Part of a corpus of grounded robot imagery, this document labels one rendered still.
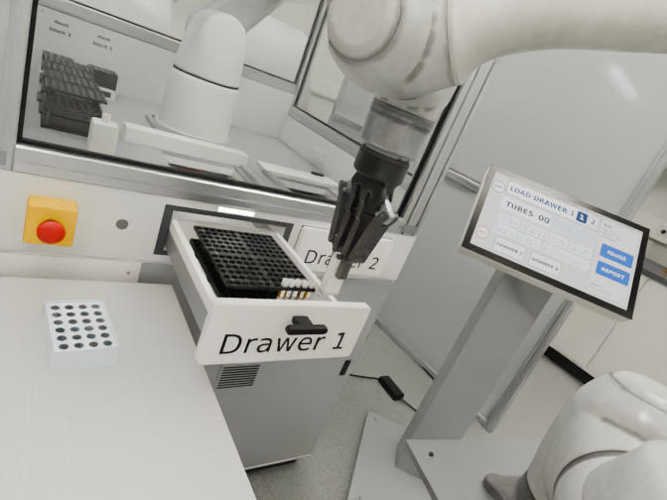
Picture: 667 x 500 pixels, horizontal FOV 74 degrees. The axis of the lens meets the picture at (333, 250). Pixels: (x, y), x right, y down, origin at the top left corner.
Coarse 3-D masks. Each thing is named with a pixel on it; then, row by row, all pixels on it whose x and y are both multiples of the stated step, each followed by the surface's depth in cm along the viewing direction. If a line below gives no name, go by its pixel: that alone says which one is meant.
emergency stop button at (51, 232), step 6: (42, 222) 71; (48, 222) 71; (54, 222) 72; (42, 228) 71; (48, 228) 71; (54, 228) 72; (60, 228) 72; (42, 234) 71; (48, 234) 72; (54, 234) 72; (60, 234) 73; (42, 240) 72; (48, 240) 72; (54, 240) 73; (60, 240) 73
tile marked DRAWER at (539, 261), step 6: (534, 252) 131; (534, 258) 130; (540, 258) 130; (546, 258) 130; (528, 264) 129; (534, 264) 129; (540, 264) 129; (546, 264) 130; (552, 264) 130; (558, 264) 130; (546, 270) 129; (552, 270) 129; (558, 270) 129; (558, 276) 128
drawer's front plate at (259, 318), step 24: (216, 312) 62; (240, 312) 65; (264, 312) 67; (288, 312) 69; (312, 312) 72; (336, 312) 75; (360, 312) 78; (216, 336) 65; (264, 336) 69; (288, 336) 72; (312, 336) 75; (336, 336) 78; (216, 360) 67; (240, 360) 69; (264, 360) 72
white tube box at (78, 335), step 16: (48, 304) 69; (64, 304) 70; (80, 304) 72; (96, 304) 73; (48, 320) 65; (64, 320) 67; (80, 320) 68; (96, 320) 70; (48, 336) 65; (64, 336) 64; (80, 336) 66; (96, 336) 66; (112, 336) 68; (48, 352) 64; (64, 352) 61; (80, 352) 63; (96, 352) 64; (112, 352) 66; (64, 368) 63; (80, 368) 64
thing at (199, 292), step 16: (176, 224) 88; (192, 224) 93; (208, 224) 95; (224, 224) 97; (176, 240) 85; (176, 256) 83; (192, 256) 79; (176, 272) 83; (192, 272) 76; (304, 272) 92; (192, 288) 75; (208, 288) 71; (192, 304) 74; (208, 304) 69
